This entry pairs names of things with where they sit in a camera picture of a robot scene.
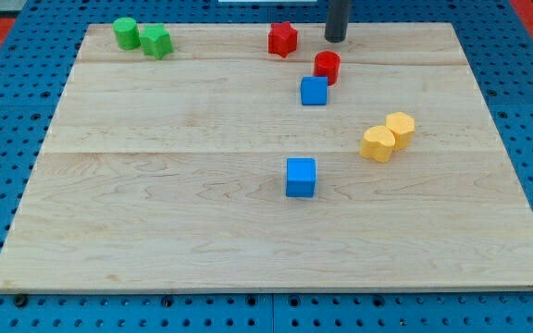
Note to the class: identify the lower blue cube block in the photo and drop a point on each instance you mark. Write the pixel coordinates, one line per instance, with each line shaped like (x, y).
(300, 177)

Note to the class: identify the blue cube block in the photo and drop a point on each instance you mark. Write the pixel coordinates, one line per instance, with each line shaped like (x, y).
(300, 177)
(314, 90)

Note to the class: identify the upper blue cube block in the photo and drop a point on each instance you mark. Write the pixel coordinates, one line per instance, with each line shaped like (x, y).
(314, 90)

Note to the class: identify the light wooden board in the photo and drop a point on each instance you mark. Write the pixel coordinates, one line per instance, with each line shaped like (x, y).
(169, 176)

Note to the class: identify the yellow heart block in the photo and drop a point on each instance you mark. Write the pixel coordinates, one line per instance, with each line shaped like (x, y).
(377, 143)

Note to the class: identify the red cylinder block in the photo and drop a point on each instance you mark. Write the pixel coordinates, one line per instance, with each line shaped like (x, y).
(327, 64)

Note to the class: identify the red star block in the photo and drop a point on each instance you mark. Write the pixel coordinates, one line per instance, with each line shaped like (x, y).
(282, 39)

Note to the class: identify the yellow hexagon block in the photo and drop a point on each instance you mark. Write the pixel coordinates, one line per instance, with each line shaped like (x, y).
(402, 127)

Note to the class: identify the green star block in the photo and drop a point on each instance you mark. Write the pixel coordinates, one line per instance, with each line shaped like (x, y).
(155, 41)

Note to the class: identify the green cylinder block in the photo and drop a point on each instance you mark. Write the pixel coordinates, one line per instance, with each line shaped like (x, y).
(126, 33)

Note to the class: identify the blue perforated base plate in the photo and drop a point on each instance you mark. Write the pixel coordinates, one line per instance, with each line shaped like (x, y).
(34, 64)

